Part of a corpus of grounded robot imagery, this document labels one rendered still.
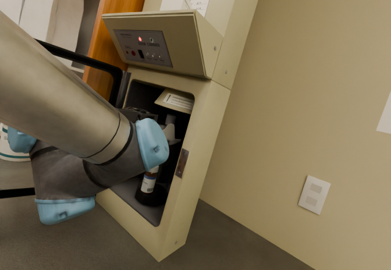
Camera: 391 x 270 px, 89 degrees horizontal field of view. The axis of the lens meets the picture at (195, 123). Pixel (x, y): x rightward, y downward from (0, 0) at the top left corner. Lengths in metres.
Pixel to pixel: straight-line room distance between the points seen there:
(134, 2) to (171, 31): 0.34
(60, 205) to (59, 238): 0.30
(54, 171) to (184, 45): 0.32
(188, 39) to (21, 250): 0.57
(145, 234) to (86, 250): 0.14
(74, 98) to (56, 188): 0.18
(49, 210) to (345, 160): 0.79
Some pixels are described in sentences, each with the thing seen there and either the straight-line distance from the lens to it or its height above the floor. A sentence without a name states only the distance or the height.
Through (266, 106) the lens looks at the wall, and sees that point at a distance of 0.86.
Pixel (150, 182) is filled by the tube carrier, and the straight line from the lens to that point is 0.61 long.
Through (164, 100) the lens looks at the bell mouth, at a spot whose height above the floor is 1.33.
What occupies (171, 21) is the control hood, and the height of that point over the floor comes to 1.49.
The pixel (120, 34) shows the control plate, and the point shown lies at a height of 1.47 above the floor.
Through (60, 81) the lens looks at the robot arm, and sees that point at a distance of 0.22.
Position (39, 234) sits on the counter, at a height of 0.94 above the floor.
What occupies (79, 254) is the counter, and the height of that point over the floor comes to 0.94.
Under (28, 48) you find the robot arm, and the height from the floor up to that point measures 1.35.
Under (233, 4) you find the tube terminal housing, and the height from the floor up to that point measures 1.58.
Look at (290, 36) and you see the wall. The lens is 0.92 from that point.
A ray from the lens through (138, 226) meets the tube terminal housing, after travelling 0.64.
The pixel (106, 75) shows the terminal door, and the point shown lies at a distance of 0.65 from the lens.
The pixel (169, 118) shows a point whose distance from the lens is 0.59.
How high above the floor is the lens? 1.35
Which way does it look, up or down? 5 degrees down
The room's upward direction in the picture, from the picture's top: 16 degrees clockwise
